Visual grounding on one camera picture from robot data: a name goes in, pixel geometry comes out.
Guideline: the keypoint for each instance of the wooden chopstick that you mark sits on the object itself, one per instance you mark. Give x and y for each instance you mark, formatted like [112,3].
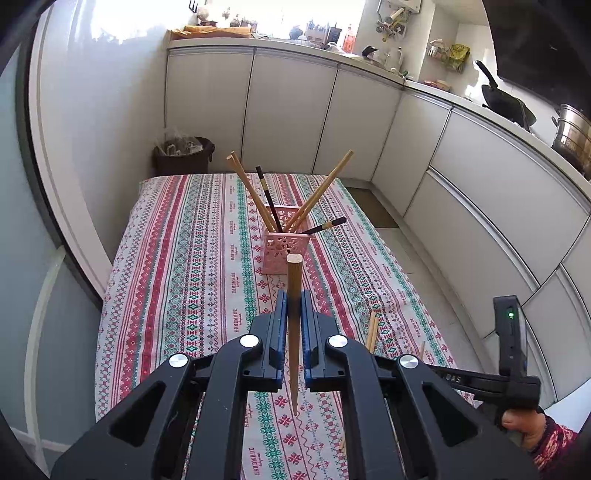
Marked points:
[373,334]
[263,212]
[318,198]
[369,330]
[323,186]
[294,268]

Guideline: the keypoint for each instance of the red bottle on counter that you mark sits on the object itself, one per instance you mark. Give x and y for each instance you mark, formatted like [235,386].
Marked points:
[349,40]

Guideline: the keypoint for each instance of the right hand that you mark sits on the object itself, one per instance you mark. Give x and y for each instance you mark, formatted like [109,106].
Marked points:
[530,423]

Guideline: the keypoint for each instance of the pink perforated utensil basket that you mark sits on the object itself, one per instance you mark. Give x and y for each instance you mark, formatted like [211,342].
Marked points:
[277,246]

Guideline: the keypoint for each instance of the yellow green snack bag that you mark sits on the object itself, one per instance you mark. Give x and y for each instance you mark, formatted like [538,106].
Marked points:
[458,56]

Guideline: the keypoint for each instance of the white kettle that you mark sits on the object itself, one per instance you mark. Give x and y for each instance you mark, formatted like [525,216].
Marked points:
[395,59]

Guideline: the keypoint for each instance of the patterned striped tablecloth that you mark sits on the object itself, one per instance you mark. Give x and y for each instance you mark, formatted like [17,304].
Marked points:
[187,277]

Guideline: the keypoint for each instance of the black chopstick in basket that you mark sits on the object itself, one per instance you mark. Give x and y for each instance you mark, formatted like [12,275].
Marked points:
[266,190]

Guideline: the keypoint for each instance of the steel stock pot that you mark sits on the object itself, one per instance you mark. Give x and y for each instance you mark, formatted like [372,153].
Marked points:
[573,138]

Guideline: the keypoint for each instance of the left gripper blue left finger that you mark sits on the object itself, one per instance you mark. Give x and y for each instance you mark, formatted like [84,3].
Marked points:
[278,338]

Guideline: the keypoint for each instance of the yellow cloth on counter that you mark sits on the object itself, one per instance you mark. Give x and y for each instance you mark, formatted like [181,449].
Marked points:
[194,31]

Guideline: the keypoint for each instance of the wooden chopstick on table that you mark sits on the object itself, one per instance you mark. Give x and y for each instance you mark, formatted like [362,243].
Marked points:
[369,330]
[373,334]

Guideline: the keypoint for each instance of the dark brown trash bin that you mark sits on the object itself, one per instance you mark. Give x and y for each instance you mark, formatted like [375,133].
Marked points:
[182,155]

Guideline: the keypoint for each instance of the black frying pan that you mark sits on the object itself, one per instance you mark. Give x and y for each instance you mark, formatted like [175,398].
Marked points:
[504,104]

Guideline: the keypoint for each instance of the white kitchen cabinet run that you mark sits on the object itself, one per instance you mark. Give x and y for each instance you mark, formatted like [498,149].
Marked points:
[491,209]

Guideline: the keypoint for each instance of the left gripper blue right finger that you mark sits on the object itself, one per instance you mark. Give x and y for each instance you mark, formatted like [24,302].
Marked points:
[309,337]

